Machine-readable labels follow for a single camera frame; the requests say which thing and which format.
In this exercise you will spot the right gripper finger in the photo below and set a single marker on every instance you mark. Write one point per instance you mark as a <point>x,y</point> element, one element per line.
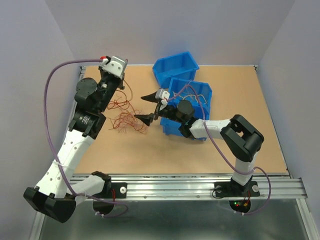
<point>146,119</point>
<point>153,97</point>

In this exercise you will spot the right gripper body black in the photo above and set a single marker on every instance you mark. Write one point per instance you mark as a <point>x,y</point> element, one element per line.
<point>169,112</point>

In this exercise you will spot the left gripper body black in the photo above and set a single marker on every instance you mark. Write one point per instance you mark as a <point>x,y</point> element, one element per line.
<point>109,87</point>

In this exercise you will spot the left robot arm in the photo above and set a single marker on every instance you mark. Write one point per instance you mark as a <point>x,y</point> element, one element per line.
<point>53,195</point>

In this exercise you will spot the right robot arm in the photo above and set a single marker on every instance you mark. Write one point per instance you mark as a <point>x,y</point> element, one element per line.
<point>241,137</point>

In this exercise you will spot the blue bin double front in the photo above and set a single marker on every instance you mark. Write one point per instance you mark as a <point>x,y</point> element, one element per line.
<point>204,92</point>

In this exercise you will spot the blue bin rear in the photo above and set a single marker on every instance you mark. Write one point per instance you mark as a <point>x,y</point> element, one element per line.
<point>181,65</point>

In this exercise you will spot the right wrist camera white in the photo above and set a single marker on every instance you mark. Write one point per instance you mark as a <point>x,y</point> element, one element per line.
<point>162,96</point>

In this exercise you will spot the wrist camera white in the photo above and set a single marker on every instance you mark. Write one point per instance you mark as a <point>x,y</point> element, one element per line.
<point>162,96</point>
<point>114,65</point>

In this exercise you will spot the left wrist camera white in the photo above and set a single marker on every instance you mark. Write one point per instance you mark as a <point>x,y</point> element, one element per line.
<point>114,65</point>

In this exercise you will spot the aluminium rail frame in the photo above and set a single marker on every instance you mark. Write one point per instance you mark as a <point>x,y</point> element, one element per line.
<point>164,168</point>

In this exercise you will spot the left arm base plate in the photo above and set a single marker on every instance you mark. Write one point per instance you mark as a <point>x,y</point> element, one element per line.
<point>105,207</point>

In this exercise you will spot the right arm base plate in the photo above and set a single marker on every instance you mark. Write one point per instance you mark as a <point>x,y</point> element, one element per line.
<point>242,194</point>

